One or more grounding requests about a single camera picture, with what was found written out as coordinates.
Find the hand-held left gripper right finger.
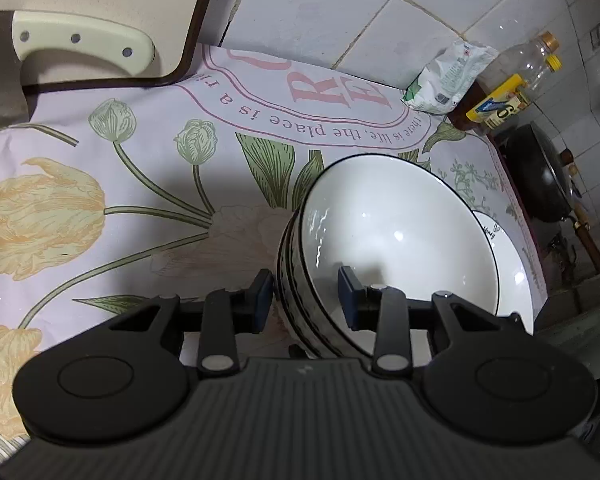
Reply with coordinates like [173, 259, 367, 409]
[337, 266, 523, 376]

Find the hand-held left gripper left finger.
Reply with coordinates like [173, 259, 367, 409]
[107, 269, 273, 378]

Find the white ribbed bowl black rim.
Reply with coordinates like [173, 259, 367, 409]
[281, 210, 371, 359]
[289, 154, 501, 358]
[276, 220, 331, 359]

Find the white deep plate black rim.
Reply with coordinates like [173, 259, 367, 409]
[472, 210, 536, 336]

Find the floral table cloth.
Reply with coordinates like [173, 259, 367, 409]
[0, 42, 548, 466]

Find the black wok with glass lid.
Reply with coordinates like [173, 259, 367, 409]
[502, 124, 600, 278]

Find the white salt bag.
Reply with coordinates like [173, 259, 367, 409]
[402, 40, 498, 115]

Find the vinegar bottle yellow cap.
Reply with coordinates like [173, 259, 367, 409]
[482, 55, 563, 133]

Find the cooking wine bottle orange cap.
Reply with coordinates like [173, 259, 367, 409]
[447, 31, 561, 133]

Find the cleaver with cream handle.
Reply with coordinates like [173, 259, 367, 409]
[0, 10, 156, 133]

